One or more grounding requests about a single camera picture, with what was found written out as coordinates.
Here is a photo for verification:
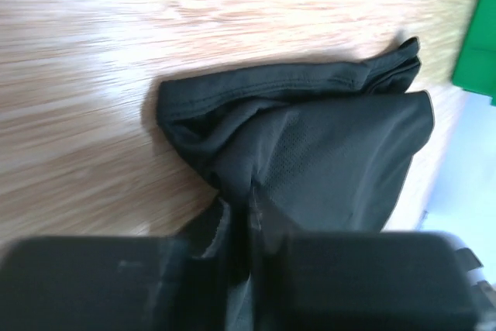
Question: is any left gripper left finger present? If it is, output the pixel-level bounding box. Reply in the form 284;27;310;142
1;199;231;330

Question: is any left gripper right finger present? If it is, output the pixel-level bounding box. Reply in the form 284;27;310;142
248;188;484;330

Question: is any black t shirt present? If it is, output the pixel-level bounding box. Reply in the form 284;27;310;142
156;37;434;330

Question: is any green plastic tray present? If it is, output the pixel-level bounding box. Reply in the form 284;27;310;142
452;0;496;105

